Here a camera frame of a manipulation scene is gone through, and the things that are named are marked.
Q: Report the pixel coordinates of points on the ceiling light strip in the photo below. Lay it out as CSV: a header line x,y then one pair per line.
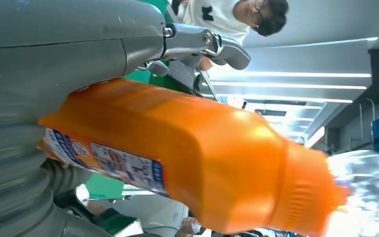
x,y
291,98
291,74
291,86

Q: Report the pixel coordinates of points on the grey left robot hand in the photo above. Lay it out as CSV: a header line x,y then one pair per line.
x,y
62,45

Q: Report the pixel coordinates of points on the person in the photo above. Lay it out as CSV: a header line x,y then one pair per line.
x,y
228,16

